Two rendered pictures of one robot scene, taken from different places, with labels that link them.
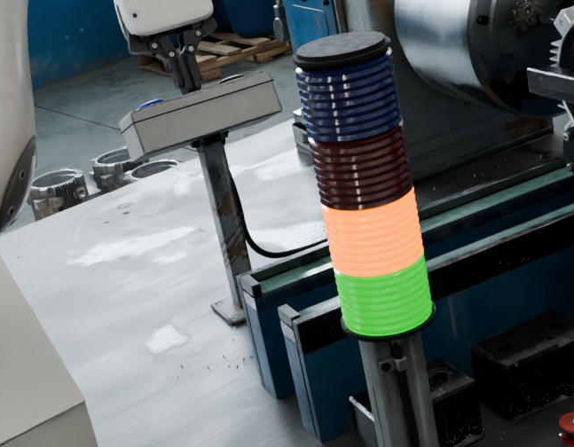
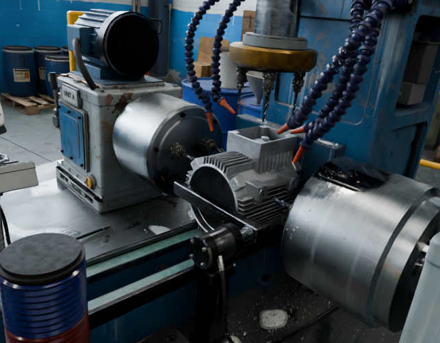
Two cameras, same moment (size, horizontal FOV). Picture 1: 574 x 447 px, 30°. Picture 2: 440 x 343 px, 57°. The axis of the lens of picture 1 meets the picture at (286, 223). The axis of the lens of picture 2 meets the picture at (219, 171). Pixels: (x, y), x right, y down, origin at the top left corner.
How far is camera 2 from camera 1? 0.38 m
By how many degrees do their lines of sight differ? 21
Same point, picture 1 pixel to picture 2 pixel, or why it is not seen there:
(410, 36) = (118, 146)
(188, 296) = not seen: outside the picture
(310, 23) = (70, 124)
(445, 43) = (135, 155)
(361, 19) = (96, 131)
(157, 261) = not seen: outside the picture
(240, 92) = (13, 173)
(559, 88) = (188, 197)
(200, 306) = not seen: outside the picture
